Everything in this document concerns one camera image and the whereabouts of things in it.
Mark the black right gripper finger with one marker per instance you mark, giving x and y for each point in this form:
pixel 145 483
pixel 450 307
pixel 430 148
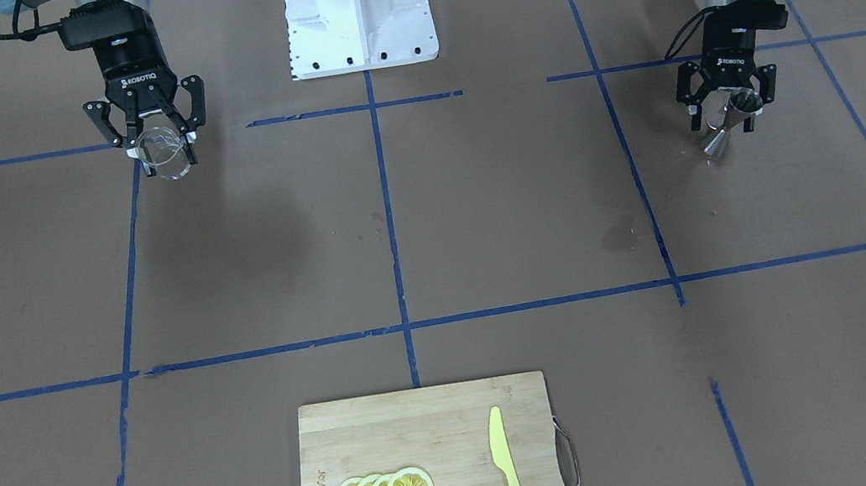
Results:
pixel 194 86
pixel 99 113

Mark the steel jigger measuring cup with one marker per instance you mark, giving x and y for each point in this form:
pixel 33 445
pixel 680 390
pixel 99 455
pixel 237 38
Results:
pixel 741 107

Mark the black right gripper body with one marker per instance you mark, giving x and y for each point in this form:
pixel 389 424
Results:
pixel 137 81

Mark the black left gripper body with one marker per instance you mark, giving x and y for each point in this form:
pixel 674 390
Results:
pixel 731 55

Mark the bamboo cutting board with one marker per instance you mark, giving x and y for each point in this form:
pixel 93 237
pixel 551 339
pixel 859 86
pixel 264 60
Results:
pixel 442 429

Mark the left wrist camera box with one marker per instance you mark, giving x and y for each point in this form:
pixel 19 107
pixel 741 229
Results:
pixel 754 14

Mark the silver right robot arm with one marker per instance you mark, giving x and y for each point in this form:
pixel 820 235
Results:
pixel 18 7

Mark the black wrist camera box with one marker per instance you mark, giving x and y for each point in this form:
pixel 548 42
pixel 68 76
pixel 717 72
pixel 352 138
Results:
pixel 100 21

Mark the white pedestal column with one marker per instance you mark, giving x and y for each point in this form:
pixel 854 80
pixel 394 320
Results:
pixel 336 37

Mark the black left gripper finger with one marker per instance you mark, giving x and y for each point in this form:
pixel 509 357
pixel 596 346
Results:
pixel 692 97
pixel 755 101

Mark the clear glass beaker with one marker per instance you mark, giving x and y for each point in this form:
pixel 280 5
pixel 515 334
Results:
pixel 164 152

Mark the yellow plastic knife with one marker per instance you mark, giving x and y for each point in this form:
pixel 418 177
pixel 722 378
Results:
pixel 499 447

